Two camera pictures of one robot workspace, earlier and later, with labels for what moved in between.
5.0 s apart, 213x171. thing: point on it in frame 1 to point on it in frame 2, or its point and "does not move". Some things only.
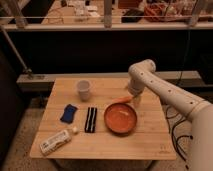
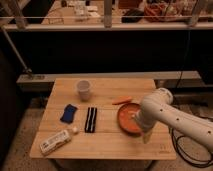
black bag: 132,12 does not move
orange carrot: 122,99 does not move
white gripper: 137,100 to 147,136
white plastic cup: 83,87 does not move
